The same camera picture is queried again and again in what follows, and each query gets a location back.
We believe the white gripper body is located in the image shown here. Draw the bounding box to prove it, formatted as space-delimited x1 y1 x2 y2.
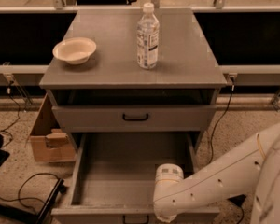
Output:
155 212 177 223

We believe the grey drawer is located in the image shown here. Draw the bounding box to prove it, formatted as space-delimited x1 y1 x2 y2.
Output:
50 132 221 224
52 105 216 133

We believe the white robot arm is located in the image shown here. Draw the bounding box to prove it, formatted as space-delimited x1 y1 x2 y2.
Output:
153 122 280 224

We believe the grey top drawer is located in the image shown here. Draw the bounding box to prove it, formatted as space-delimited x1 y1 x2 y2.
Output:
52 105 216 133

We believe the grey drawer cabinet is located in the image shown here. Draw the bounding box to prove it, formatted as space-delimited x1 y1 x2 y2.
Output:
40 8 226 147

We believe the black power adapter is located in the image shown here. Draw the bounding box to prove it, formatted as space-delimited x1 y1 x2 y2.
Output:
229 194 246 207

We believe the black stand base left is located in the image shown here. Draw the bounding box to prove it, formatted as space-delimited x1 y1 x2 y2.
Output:
0 178 68 224

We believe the cardboard box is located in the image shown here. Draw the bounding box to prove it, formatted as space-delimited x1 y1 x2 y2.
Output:
29 96 76 162

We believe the clear plastic water bottle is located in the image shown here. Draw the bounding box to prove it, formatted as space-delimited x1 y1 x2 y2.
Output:
136 3 160 69

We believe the white bowl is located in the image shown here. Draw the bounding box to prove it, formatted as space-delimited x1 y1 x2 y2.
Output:
52 37 96 65

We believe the black cable left floor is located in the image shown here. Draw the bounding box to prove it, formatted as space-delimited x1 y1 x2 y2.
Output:
0 172 61 224

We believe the black power cable right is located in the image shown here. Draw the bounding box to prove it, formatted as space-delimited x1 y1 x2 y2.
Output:
206 83 245 224

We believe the black wall cable left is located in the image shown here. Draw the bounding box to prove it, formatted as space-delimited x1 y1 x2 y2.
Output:
0 79 21 147

